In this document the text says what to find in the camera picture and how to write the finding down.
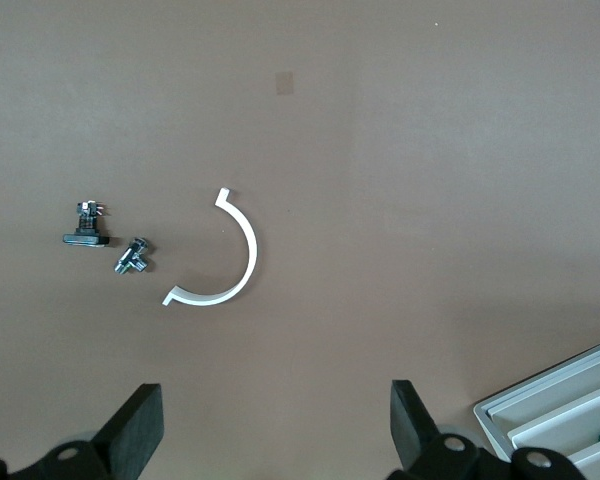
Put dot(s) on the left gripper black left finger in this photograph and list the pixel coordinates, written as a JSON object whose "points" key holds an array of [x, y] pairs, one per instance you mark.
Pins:
{"points": [[130, 430]]}

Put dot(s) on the brown tape patch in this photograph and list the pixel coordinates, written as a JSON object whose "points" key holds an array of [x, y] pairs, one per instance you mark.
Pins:
{"points": [[284, 83]]}

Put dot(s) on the small metal fitting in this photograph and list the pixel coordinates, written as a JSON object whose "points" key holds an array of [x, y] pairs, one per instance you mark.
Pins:
{"points": [[132, 256]]}

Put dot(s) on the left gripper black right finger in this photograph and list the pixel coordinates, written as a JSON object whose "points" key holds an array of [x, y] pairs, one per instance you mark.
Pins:
{"points": [[412, 425]]}

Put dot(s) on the black switch contact block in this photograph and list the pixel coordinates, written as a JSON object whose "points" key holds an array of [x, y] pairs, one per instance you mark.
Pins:
{"points": [[85, 240]]}

